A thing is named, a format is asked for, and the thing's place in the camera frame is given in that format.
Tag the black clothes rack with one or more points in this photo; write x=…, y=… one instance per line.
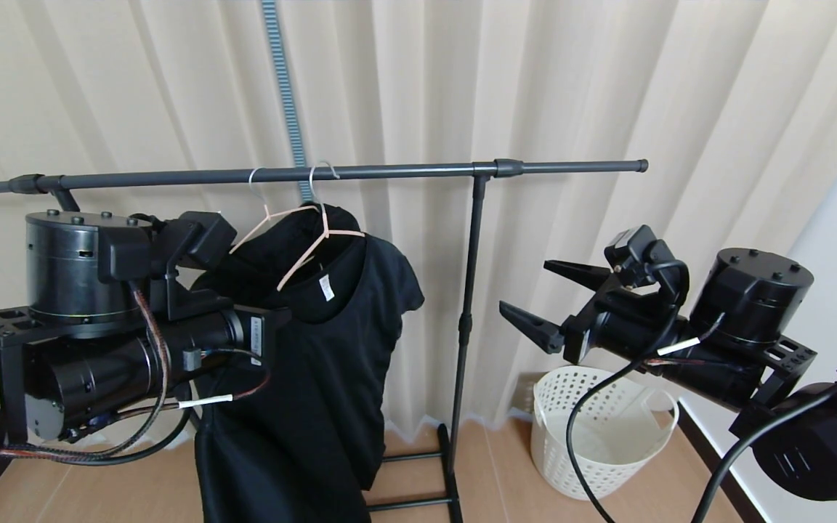
x=404, y=171

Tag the black shorts with green print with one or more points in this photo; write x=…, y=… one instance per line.
x=280, y=236

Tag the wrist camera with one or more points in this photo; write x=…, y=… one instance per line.
x=640, y=250
x=200, y=232

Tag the grey ribbed strip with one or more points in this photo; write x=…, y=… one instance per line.
x=284, y=80

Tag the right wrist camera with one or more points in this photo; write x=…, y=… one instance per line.
x=640, y=250

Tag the white curtain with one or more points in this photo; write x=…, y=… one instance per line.
x=571, y=80

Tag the pink clothes hanger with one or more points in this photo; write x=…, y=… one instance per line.
x=266, y=216
x=346, y=232

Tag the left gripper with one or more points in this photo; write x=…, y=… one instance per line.
x=208, y=349

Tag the black garment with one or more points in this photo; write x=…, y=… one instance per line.
x=331, y=378

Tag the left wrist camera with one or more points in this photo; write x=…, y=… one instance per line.
x=200, y=232

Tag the white laundry basket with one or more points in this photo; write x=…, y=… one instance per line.
x=607, y=465

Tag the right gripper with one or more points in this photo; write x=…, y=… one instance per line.
x=629, y=327

